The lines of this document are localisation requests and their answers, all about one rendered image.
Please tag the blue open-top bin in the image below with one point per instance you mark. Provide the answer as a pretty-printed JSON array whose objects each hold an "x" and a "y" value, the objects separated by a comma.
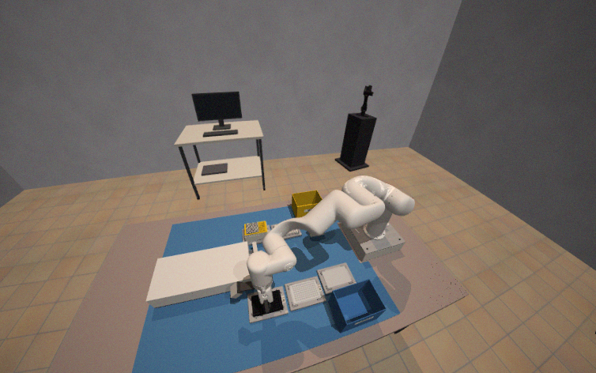
[{"x": 356, "y": 301}]

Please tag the blue bench mat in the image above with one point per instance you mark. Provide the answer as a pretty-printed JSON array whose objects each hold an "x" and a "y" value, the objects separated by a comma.
[{"x": 213, "y": 334}]

